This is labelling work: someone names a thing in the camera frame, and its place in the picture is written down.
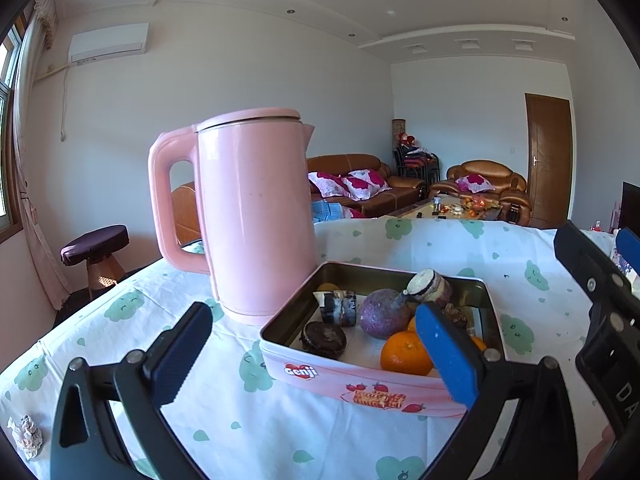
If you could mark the brown leather sofa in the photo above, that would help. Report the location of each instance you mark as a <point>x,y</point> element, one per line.
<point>400,195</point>

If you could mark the pink floral pillow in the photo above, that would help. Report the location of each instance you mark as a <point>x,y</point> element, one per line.
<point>330,183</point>
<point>472,181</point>
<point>367,182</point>

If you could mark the purple radish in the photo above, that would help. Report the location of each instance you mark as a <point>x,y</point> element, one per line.
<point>380,315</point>

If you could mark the tall patterned cylinder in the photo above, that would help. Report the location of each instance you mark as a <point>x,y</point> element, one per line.
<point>398,130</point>

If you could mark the purple cushioned wicker stool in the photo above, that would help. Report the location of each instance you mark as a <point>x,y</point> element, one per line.
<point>94,245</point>

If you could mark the assorted snacks pile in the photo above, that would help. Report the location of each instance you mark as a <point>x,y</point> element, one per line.
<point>472,204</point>

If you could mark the large orange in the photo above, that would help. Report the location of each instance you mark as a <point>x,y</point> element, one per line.
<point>402,355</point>

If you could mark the orange leather chair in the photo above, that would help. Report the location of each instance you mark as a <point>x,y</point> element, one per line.
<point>185,215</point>

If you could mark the white air conditioner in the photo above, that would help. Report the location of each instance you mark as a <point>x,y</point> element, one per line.
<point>107,42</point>

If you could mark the blue plaid blanket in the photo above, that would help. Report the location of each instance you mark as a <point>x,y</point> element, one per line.
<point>327,210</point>

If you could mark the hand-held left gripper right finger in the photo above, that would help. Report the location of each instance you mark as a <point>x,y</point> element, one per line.
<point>447,355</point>

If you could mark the stacked black chairs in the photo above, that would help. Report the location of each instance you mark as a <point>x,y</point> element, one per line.
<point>415,165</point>

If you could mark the wooden coffee table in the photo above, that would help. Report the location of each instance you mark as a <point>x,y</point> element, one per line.
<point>425,207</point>

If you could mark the pink kettle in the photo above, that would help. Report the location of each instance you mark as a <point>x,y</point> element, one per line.
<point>250,210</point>

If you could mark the small orange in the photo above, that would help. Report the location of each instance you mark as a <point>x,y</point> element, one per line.
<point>327,288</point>

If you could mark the window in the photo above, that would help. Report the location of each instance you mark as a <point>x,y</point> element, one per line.
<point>6,110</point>

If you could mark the brown leather armchair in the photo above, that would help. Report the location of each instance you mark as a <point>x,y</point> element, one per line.
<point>510,195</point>

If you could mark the black television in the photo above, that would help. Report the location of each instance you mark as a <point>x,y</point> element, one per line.
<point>631,210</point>

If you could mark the brown wooden door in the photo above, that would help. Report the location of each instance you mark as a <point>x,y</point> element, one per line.
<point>547,160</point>

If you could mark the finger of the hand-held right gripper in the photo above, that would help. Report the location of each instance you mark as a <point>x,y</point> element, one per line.
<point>585,260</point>
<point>629,252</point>

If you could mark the pink tin box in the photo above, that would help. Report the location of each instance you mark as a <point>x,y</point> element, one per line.
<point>320,375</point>

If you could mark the crumpled paper scrap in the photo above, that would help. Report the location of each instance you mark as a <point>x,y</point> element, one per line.
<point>25,432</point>

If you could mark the dark wrinkled passion fruit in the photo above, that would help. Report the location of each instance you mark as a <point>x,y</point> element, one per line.
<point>322,337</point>

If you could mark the white cloud-print tablecloth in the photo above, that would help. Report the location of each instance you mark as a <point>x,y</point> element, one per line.
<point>250,440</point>

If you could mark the person's right hand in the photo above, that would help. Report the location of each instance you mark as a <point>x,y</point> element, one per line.
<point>602,455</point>

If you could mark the pink slim box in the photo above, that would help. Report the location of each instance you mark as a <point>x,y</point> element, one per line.
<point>614,217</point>

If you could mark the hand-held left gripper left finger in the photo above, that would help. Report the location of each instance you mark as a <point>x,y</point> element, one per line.
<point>182,355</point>

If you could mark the pale pink curtain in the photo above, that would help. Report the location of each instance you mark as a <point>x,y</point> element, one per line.
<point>37,185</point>

